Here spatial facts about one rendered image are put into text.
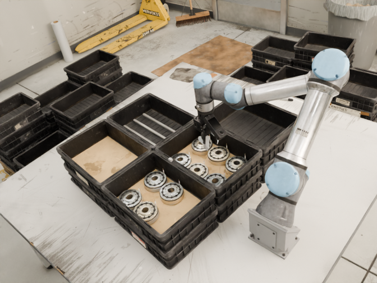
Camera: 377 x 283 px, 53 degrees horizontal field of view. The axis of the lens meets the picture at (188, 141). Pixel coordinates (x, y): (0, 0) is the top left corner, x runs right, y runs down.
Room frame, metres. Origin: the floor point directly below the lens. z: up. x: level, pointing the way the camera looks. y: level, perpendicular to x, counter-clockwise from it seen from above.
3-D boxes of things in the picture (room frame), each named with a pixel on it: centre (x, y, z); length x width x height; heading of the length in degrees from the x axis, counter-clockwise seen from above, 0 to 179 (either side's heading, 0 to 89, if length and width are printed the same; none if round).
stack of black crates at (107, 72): (2.99, 0.71, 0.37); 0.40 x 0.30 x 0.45; 133
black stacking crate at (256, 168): (1.25, -0.08, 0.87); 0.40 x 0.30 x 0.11; 38
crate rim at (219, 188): (1.25, -0.08, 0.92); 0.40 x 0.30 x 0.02; 38
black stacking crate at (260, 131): (1.44, -0.31, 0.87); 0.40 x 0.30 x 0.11; 38
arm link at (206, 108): (1.29, -0.09, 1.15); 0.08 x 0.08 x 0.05
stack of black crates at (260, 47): (2.94, -0.91, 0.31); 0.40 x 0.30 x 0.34; 43
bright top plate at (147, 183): (1.20, 0.17, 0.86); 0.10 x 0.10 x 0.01
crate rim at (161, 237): (1.07, 0.16, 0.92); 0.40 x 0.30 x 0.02; 38
